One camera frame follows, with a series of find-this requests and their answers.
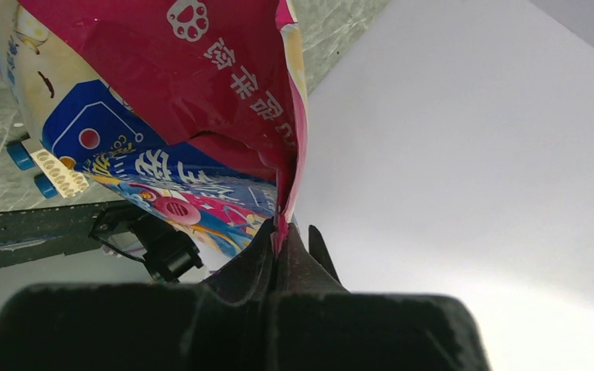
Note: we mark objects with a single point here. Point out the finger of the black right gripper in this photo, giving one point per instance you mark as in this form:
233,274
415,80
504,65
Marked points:
319,251

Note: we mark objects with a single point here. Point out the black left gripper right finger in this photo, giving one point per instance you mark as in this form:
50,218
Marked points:
314,323

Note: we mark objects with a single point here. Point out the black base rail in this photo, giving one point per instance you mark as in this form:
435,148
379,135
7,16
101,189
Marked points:
34,234

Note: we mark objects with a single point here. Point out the beige toy car blue wheels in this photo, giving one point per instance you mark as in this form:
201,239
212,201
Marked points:
53,178

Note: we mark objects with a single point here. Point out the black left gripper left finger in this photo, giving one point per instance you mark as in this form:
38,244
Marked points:
219,324

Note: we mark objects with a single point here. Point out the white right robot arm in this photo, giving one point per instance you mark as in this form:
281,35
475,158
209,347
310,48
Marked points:
158,246

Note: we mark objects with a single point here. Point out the pink pet food bag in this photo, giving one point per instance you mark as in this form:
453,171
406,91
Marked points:
194,111

